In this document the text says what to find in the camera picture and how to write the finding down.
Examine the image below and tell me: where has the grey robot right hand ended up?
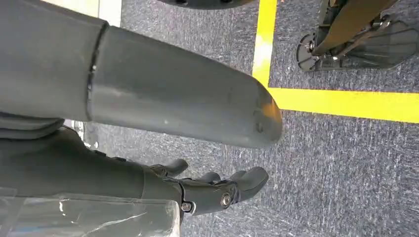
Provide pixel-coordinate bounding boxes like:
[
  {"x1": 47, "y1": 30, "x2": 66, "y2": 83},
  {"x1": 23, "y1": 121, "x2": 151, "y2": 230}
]
[{"x1": 0, "y1": 0, "x2": 283, "y2": 216}]

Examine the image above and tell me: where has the clear plastic cover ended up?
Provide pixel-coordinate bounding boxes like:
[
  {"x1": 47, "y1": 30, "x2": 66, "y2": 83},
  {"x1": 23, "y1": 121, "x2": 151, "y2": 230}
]
[{"x1": 0, "y1": 193, "x2": 181, "y2": 237}]

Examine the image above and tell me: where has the yellow floor tape square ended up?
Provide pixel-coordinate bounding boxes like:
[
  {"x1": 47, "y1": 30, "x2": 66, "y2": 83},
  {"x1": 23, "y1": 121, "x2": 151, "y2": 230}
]
[{"x1": 251, "y1": 0, "x2": 419, "y2": 124}]

